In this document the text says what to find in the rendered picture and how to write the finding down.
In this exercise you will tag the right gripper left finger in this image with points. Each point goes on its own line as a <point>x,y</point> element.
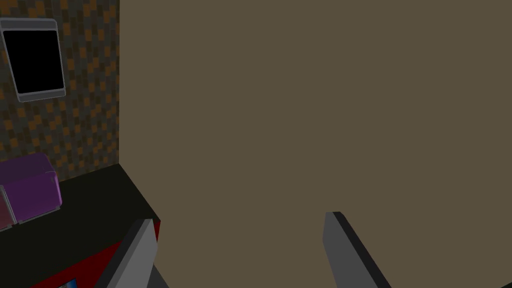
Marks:
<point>138,256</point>

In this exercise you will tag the red cabinet with black top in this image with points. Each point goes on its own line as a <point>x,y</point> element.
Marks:
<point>80,224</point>

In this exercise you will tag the purple toaster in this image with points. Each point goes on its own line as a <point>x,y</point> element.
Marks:
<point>30,192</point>

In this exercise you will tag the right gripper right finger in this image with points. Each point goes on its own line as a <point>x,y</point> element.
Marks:
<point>347,256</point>

